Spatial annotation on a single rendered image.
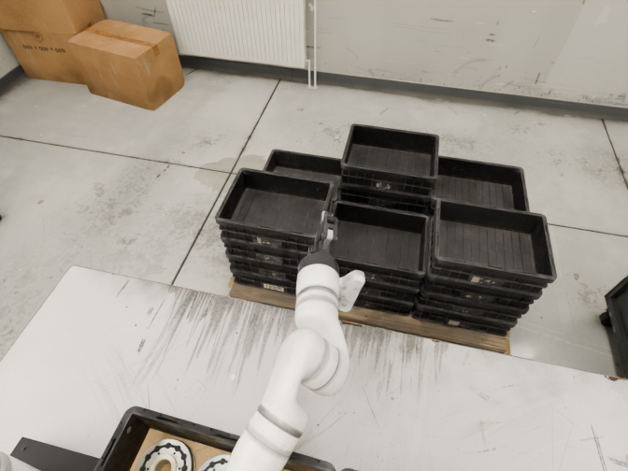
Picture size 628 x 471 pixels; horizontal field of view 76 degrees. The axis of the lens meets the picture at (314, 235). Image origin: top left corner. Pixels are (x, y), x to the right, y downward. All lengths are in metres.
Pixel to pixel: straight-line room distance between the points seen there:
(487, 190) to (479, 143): 0.96
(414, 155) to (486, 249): 0.57
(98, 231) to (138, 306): 1.30
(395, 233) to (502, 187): 0.61
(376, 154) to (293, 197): 0.47
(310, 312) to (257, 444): 0.19
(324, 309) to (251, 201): 1.13
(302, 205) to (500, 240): 0.79
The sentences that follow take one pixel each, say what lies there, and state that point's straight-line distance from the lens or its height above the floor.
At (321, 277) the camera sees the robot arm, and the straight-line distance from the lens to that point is 0.66.
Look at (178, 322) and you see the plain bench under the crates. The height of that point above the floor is 0.70.
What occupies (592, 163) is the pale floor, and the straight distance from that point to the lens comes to 3.16.
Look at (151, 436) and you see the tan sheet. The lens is 0.95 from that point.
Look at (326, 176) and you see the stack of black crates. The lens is 2.12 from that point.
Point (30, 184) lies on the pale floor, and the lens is 3.01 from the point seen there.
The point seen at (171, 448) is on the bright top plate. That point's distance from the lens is 0.90.
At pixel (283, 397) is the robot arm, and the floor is 1.17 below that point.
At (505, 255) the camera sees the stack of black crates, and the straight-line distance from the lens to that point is 1.66.
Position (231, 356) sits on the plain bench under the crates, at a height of 0.70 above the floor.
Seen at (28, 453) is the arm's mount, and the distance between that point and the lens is 1.11.
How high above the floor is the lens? 1.70
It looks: 51 degrees down
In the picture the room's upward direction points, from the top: straight up
